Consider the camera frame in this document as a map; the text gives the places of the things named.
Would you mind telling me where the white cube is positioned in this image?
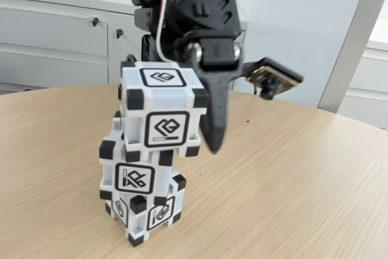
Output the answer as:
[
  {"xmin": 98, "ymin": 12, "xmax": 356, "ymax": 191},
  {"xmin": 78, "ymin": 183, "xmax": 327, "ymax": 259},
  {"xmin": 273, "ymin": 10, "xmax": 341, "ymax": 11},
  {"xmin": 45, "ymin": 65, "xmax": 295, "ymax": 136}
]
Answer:
[
  {"xmin": 105, "ymin": 173, "xmax": 186, "ymax": 247},
  {"xmin": 118, "ymin": 61, "xmax": 210, "ymax": 158},
  {"xmin": 99, "ymin": 110, "xmax": 176, "ymax": 205}
]

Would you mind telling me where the white cube, S-shaped symbol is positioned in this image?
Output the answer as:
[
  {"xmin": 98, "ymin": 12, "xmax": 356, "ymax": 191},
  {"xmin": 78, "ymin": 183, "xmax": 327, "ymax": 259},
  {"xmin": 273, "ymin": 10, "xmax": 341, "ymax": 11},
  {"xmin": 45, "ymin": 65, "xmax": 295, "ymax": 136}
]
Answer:
[{"xmin": 105, "ymin": 173, "xmax": 186, "ymax": 247}]

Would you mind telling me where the white drawer cabinet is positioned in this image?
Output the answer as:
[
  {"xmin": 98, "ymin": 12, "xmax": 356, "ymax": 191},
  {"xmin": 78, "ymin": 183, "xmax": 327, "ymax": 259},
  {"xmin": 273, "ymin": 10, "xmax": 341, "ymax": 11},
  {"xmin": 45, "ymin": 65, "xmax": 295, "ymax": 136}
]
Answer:
[{"xmin": 341, "ymin": 39, "xmax": 388, "ymax": 129}]

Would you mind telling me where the white cabinet with doors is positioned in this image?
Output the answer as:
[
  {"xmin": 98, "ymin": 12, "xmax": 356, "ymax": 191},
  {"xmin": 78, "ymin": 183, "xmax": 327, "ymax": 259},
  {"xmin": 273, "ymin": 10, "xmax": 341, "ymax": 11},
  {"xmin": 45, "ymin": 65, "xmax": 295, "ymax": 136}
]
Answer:
[{"xmin": 0, "ymin": 0, "xmax": 249, "ymax": 93}]

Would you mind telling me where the gripper-mounted camera module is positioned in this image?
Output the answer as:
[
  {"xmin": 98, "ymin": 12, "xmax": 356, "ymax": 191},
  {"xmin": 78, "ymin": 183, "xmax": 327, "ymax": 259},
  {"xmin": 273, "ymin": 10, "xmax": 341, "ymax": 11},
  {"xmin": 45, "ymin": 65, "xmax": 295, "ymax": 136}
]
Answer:
[{"xmin": 244, "ymin": 56, "xmax": 304, "ymax": 102}]

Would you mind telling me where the red white servo cable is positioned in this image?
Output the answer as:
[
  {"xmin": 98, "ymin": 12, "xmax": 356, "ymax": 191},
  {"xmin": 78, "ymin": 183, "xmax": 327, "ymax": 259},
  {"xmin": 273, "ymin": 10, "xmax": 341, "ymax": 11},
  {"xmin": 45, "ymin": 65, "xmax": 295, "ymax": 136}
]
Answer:
[{"xmin": 156, "ymin": 0, "xmax": 203, "ymax": 64}]

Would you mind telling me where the grey metal frame post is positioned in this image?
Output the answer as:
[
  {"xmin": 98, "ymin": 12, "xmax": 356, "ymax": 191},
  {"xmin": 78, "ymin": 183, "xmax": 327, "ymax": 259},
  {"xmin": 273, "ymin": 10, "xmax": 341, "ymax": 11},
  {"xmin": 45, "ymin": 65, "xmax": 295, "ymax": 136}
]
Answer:
[{"xmin": 316, "ymin": 0, "xmax": 388, "ymax": 117}]

